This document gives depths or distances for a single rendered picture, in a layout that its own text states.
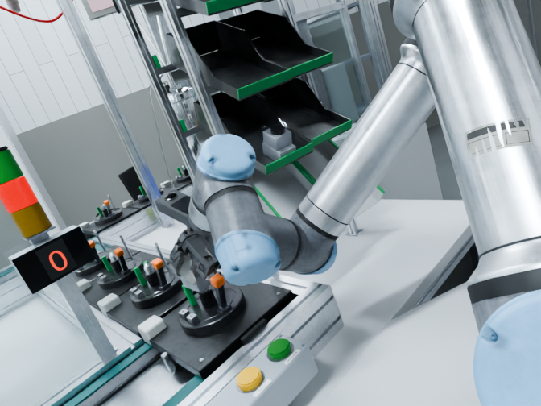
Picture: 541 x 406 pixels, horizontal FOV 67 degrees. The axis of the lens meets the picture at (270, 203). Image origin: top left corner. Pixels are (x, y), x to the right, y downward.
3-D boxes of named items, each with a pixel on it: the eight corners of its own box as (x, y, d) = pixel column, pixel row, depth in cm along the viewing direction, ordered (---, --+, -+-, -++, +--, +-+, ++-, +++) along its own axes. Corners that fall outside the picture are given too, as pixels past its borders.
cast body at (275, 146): (296, 157, 88) (295, 129, 83) (281, 165, 86) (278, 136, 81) (272, 142, 93) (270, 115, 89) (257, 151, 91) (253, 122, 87)
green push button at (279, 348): (298, 350, 67) (294, 341, 67) (282, 367, 65) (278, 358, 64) (282, 344, 70) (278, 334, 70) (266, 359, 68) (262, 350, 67)
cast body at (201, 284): (217, 280, 81) (204, 250, 79) (200, 293, 78) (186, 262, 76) (196, 274, 87) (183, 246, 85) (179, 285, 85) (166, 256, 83)
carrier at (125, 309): (224, 278, 102) (204, 234, 98) (141, 340, 88) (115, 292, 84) (178, 265, 120) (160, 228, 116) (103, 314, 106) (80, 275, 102)
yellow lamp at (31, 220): (55, 225, 73) (41, 200, 71) (26, 239, 70) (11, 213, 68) (48, 223, 77) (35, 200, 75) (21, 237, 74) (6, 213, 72)
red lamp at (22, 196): (41, 200, 71) (26, 175, 70) (11, 213, 68) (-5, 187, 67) (35, 200, 75) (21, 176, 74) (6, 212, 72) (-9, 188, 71)
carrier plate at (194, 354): (295, 297, 83) (291, 288, 82) (203, 380, 69) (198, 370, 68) (227, 279, 101) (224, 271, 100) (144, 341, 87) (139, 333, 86)
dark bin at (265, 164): (313, 151, 90) (312, 122, 85) (266, 176, 84) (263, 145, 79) (241, 111, 108) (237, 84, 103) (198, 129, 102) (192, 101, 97)
